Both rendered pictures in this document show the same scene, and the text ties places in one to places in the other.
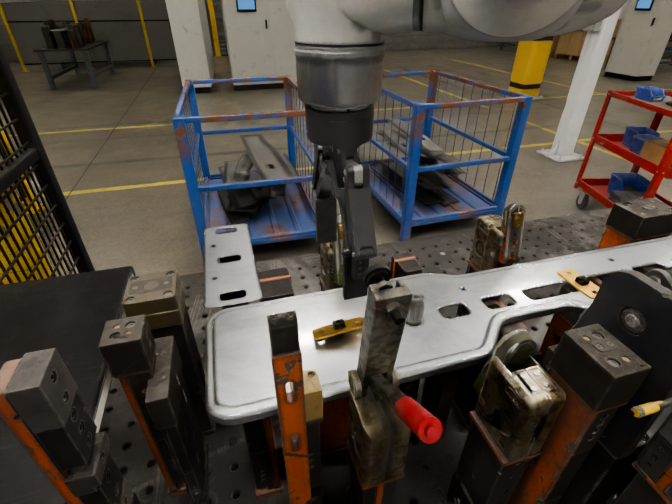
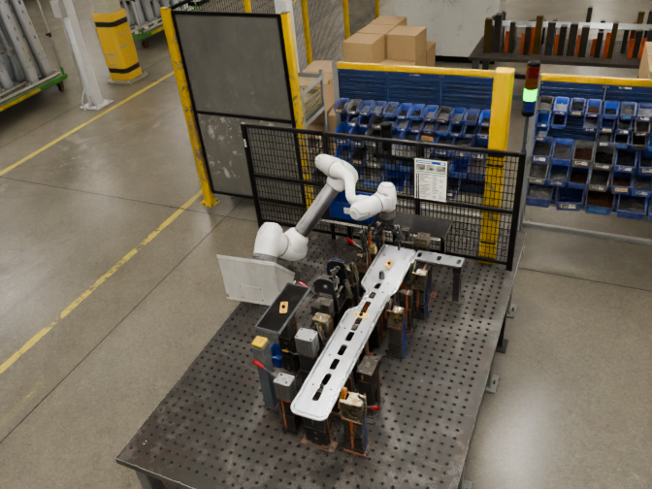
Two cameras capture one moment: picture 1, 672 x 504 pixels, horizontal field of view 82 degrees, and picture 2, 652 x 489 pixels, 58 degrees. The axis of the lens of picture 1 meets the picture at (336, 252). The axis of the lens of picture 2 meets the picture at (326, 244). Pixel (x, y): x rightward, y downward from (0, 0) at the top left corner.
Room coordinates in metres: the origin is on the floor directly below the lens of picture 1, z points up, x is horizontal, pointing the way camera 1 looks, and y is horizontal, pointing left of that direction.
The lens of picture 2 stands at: (2.08, -2.29, 3.16)
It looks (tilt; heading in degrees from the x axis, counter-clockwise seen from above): 35 degrees down; 133
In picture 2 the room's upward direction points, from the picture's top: 6 degrees counter-clockwise
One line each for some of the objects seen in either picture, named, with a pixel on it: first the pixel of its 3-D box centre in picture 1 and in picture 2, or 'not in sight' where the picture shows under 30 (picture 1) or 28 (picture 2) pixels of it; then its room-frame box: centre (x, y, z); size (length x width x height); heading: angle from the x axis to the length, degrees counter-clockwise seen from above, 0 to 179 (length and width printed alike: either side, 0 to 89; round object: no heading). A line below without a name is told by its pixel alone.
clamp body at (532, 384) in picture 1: (494, 461); (349, 291); (0.30, -0.23, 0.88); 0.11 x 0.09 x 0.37; 16
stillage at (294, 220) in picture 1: (252, 162); not in sight; (2.67, 0.60, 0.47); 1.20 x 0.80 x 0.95; 15
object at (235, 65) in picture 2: not in sight; (244, 120); (-1.95, 1.07, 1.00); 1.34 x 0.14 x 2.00; 16
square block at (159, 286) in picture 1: (176, 362); (422, 258); (0.49, 0.29, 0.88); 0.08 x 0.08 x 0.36; 16
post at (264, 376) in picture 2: not in sight; (266, 374); (0.38, -1.02, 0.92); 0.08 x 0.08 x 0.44; 16
